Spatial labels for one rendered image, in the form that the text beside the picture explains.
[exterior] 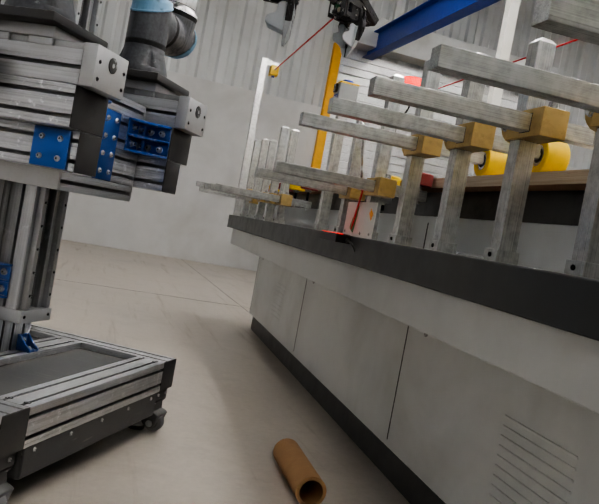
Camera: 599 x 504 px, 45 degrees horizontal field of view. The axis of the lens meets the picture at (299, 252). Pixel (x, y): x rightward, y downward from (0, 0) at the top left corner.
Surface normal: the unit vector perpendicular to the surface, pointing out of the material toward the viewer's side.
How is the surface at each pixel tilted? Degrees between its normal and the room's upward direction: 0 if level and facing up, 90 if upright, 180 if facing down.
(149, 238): 90
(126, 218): 90
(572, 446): 90
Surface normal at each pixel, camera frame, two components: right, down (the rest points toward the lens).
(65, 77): -0.23, -0.01
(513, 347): -0.96, -0.17
